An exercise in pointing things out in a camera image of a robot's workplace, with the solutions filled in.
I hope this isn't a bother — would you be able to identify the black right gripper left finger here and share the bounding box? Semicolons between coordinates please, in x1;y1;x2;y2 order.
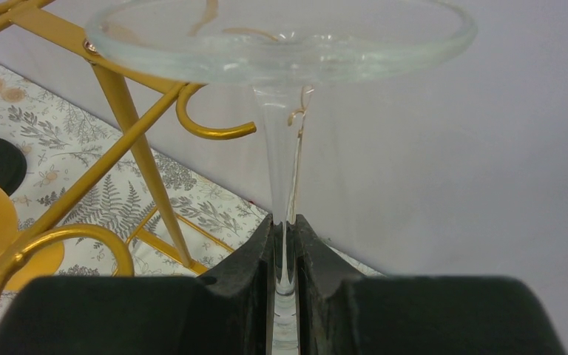
0;217;274;354

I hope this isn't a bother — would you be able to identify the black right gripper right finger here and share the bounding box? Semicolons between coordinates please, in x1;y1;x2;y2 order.
294;215;566;354

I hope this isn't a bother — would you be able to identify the clear wine glass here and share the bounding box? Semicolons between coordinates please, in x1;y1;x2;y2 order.
85;1;477;354

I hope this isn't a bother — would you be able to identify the floral patterned tablecloth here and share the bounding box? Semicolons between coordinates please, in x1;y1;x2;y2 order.
0;49;383;355

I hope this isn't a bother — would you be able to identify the gold wire wine glass rack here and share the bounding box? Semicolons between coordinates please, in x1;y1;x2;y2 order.
0;1;256;296

